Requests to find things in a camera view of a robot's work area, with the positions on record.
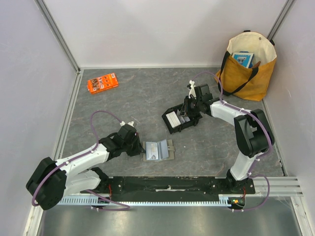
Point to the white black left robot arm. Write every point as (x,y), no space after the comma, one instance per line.
(53,180)

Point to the white card stack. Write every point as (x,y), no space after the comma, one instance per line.
(173,119)

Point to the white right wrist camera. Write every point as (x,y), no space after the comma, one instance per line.
(191,87)

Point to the light blue cable duct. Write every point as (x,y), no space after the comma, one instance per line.
(92,200)

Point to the blue book in bag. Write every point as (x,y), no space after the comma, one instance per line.
(244,58)

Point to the white VIP card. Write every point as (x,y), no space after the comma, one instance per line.
(184,119)

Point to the black card tray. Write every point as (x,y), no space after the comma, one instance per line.
(194,119)

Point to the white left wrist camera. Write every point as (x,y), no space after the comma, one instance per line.
(130,124)

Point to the orange card box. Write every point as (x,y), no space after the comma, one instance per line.
(102,83)

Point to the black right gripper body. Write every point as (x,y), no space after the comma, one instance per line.
(188,108)

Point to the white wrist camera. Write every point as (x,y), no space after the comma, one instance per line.
(130,124)
(191,87)

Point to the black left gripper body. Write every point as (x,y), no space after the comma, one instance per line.
(132,148)

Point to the yellow canvas tote bag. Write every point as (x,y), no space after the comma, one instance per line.
(247,83)

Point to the beige leather card holder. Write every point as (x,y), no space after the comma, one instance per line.
(167,151)

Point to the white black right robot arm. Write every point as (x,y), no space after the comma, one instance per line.
(253,134)

